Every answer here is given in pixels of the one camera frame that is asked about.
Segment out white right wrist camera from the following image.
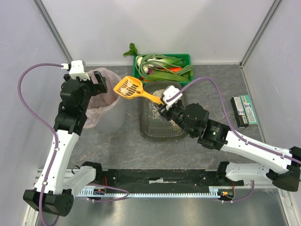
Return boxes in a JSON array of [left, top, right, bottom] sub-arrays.
[[162, 85, 182, 110]]

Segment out grey cat litter pile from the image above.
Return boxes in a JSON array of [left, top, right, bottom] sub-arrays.
[[147, 89, 177, 126]]

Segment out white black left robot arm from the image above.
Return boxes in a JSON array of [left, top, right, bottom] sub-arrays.
[[23, 71, 108, 217]]

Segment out pink plastic trash bag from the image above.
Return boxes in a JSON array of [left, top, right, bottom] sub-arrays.
[[84, 67, 122, 129]]

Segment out dark grey litter tray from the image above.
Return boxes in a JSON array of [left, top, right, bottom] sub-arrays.
[[138, 81, 187, 141]]

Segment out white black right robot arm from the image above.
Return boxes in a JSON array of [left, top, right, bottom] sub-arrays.
[[156, 101, 301, 192]]

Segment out green spinach leaves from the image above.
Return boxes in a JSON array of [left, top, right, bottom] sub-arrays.
[[134, 71, 193, 82]]

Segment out aluminium frame post left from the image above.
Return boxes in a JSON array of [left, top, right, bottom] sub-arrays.
[[33, 0, 73, 63]]

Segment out aluminium frame post right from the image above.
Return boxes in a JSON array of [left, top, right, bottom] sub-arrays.
[[239, 0, 283, 69]]

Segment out white radish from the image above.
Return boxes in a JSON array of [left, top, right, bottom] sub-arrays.
[[136, 56, 149, 73]]

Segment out green plastic vegetable crate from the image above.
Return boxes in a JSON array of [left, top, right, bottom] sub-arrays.
[[133, 54, 193, 86]]

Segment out slotted cable duct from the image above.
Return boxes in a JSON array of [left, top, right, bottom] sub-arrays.
[[77, 186, 220, 198]]

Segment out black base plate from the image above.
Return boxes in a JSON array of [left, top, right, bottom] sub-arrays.
[[91, 169, 244, 189]]

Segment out orange carrot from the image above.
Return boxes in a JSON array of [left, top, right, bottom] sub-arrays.
[[169, 67, 182, 73]]

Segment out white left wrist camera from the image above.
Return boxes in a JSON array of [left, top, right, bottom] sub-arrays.
[[61, 60, 91, 81]]

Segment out grey trash bin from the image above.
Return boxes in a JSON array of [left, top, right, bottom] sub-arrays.
[[95, 97, 126, 134]]

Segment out aluminium frame post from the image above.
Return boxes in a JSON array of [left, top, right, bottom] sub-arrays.
[[33, 0, 73, 63], [239, 0, 283, 69]]

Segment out long green beans bundle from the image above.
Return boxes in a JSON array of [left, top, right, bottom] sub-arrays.
[[134, 54, 193, 78]]

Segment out black box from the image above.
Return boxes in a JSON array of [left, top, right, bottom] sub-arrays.
[[230, 97, 249, 128]]

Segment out green leafy sprig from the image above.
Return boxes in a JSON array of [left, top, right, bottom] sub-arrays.
[[123, 43, 138, 57]]

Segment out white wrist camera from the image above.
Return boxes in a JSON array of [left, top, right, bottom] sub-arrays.
[[61, 60, 91, 81], [162, 85, 182, 110]]

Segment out teal box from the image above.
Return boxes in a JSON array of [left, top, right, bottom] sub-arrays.
[[240, 95, 258, 125]]

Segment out yellow litter scoop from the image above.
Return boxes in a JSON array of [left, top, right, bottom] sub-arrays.
[[113, 76, 163, 105]]

